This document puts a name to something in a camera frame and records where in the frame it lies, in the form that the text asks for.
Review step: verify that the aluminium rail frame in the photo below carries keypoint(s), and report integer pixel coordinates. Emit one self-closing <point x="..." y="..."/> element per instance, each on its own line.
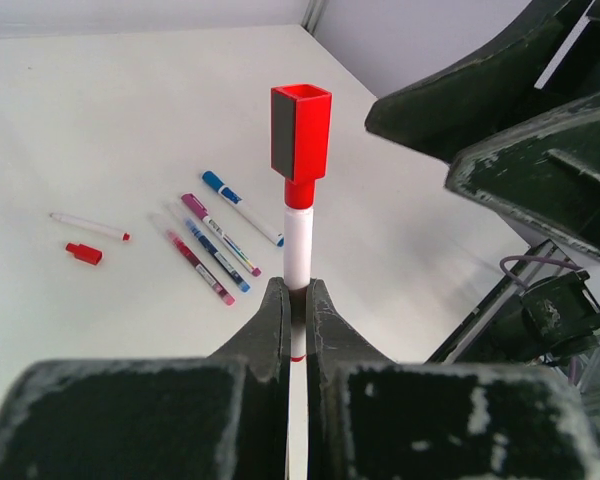
<point x="541" y="312"/>

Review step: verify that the small red pen cap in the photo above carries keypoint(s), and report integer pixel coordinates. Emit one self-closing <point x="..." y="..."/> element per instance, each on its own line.
<point x="300" y="126"/>

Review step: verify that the white pen blue print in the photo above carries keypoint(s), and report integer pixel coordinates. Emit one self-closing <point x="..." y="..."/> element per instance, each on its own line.
<point x="208" y="245"/>

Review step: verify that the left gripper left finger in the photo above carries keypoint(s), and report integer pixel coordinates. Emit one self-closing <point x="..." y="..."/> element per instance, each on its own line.
<point x="224" y="416"/>

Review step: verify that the thin white red pen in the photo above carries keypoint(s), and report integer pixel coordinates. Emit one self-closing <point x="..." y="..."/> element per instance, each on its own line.
<point x="298" y="227"/>

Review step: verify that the pink white pen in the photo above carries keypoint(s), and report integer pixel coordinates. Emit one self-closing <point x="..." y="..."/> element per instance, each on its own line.
<point x="201" y="212"/>

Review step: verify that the thin red tipped refill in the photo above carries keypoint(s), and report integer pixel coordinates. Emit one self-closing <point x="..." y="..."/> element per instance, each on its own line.
<point x="118" y="234"/>

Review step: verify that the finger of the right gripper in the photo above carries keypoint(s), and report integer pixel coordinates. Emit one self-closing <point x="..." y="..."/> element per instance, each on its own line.
<point x="544" y="172"/>
<point x="467" y="101"/>

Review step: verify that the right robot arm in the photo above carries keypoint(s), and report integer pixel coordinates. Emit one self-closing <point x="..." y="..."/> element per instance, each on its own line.
<point x="517" y="122"/>

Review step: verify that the white marker blue end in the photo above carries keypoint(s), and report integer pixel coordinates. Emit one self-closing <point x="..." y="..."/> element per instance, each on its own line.
<point x="239" y="204"/>

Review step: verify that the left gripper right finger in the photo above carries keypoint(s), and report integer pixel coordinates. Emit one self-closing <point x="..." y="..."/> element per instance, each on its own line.
<point x="372" y="418"/>

